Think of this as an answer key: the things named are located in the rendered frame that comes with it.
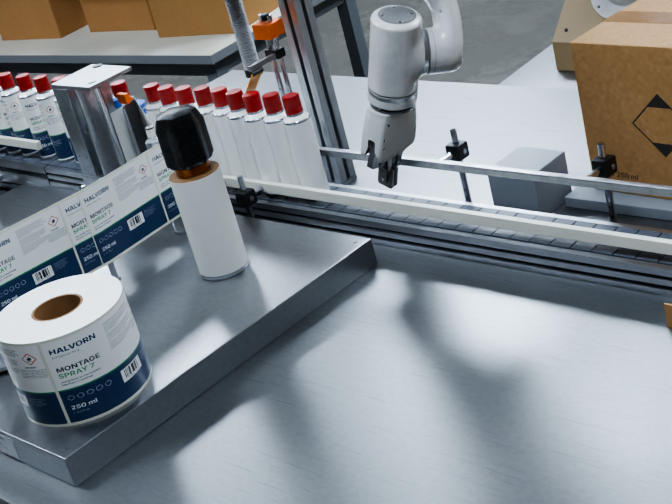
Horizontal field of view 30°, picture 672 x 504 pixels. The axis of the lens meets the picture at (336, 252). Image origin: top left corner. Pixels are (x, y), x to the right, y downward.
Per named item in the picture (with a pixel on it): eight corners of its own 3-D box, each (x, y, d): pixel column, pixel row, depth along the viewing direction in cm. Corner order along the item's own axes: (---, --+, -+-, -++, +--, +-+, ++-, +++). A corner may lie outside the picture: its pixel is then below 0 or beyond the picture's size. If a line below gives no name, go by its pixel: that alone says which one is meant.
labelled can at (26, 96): (53, 149, 303) (24, 70, 294) (66, 151, 300) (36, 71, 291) (36, 158, 300) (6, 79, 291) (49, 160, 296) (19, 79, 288)
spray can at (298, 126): (298, 199, 238) (270, 99, 229) (317, 187, 241) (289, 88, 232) (318, 202, 234) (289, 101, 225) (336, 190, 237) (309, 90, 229)
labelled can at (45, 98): (54, 161, 295) (24, 80, 286) (71, 152, 298) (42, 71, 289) (66, 163, 291) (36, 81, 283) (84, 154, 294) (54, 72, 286)
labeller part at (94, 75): (51, 88, 254) (49, 83, 254) (93, 67, 261) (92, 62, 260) (90, 91, 245) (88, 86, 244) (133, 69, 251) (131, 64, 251)
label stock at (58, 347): (177, 361, 193) (149, 279, 187) (87, 436, 179) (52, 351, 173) (90, 345, 205) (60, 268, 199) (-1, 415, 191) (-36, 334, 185)
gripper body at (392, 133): (394, 76, 216) (391, 130, 223) (355, 99, 210) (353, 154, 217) (428, 92, 212) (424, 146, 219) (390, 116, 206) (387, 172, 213)
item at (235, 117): (244, 191, 248) (215, 95, 240) (262, 180, 251) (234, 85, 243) (261, 194, 245) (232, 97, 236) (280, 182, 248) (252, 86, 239)
